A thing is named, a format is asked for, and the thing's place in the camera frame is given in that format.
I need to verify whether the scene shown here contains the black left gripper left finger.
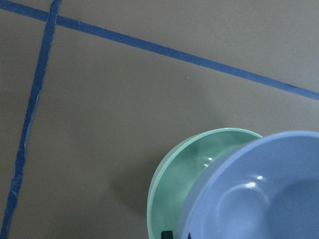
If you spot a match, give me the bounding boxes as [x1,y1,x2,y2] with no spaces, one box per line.
[161,231,173,239]

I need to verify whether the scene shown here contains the blue ceramic bowl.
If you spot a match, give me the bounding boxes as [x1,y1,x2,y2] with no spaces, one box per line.
[176,131,319,239]

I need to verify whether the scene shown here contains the green ceramic bowl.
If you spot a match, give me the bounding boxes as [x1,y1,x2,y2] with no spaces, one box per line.
[147,128,262,239]

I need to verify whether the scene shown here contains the brown paper table cover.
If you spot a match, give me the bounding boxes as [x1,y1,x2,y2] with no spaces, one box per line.
[8,0,319,239]

